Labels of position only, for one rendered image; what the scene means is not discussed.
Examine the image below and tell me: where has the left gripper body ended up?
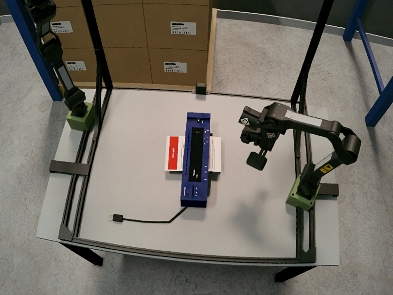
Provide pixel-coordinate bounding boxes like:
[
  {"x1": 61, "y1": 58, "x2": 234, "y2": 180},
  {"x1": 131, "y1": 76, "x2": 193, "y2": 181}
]
[{"x1": 246, "y1": 132, "x2": 277, "y2": 171}]

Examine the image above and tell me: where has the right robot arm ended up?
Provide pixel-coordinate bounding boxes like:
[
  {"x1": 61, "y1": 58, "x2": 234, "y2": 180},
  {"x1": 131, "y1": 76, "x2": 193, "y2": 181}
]
[{"x1": 24, "y1": 0, "x2": 88, "y2": 118}]

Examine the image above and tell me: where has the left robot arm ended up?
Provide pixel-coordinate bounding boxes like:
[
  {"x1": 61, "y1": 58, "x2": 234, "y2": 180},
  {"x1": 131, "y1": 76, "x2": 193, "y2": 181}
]
[{"x1": 238, "y1": 102, "x2": 361, "y2": 200}]

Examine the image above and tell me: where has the blue laminator with black power cord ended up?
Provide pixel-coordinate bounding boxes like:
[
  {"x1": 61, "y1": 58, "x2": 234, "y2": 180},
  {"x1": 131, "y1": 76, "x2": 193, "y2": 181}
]
[{"x1": 110, "y1": 112, "x2": 213, "y2": 223}]

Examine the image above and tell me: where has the white laminating pouch with printed sheet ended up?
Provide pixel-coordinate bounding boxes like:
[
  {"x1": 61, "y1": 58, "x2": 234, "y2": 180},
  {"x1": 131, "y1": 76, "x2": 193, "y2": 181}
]
[{"x1": 164, "y1": 136, "x2": 221, "y2": 172}]

